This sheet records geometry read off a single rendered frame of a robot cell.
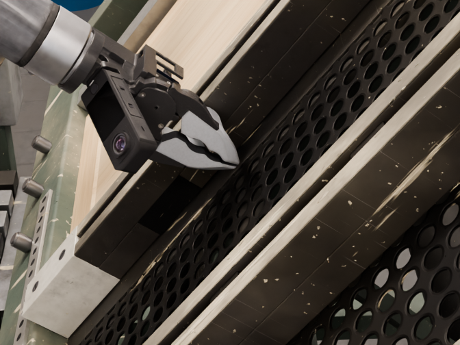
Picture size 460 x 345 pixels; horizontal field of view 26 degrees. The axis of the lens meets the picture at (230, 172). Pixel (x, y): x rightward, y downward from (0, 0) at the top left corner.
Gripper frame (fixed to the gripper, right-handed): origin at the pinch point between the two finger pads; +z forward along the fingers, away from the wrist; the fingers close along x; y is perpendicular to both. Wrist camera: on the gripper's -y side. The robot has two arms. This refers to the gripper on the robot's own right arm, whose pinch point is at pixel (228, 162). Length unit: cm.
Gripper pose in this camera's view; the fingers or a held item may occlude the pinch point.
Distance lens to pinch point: 110.0
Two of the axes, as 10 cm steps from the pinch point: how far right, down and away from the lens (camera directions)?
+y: -0.3, -5.7, 8.2
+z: 7.9, 4.8, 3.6
